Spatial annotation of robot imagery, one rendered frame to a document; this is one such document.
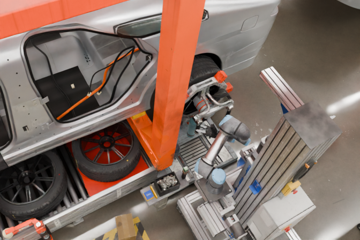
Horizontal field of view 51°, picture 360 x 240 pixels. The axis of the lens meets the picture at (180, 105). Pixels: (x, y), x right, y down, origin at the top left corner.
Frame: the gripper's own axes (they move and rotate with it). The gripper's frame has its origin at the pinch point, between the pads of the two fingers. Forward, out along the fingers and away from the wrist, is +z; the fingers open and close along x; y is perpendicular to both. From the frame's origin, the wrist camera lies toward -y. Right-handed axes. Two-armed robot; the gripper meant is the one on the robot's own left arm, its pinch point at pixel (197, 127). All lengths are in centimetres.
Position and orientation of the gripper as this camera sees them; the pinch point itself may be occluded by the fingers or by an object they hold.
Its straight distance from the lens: 347.0
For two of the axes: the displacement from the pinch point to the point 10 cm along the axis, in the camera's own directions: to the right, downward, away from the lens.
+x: 2.5, -7.9, 5.6
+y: -1.0, 5.6, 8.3
